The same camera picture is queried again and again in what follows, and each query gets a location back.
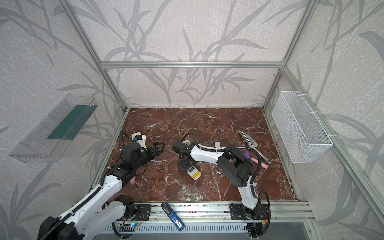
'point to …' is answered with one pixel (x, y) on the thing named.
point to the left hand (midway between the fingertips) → (163, 142)
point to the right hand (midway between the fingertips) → (188, 159)
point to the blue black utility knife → (180, 225)
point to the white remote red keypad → (194, 173)
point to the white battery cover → (217, 144)
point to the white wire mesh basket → (302, 134)
